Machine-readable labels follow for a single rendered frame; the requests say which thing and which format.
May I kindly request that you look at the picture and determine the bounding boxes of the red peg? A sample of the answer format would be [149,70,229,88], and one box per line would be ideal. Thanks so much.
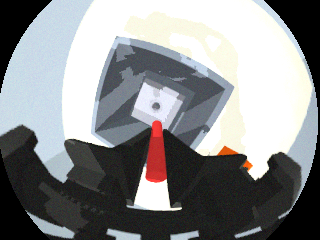
[145,121,167,183]

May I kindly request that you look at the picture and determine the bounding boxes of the white square plate with hole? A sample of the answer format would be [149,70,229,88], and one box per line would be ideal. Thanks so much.
[131,77,184,132]

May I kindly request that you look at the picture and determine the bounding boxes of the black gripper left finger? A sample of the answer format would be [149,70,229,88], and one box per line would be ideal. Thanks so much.
[64,128,152,207]

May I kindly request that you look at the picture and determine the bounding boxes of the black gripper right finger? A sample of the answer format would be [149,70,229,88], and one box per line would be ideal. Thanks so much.
[163,129,247,209]

